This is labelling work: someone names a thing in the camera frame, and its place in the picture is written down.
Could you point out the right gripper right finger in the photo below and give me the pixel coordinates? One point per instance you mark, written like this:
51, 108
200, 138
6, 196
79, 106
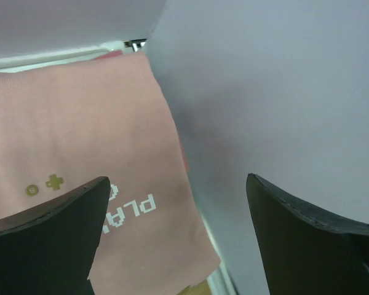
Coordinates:
306, 249

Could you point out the aluminium frame rail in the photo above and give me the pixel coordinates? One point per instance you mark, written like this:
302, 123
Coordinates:
64, 56

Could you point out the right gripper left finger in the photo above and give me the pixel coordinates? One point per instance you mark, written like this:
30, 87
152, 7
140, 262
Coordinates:
50, 248

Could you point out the folded salmon pink t shirt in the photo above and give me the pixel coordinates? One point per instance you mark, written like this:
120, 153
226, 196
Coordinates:
117, 53

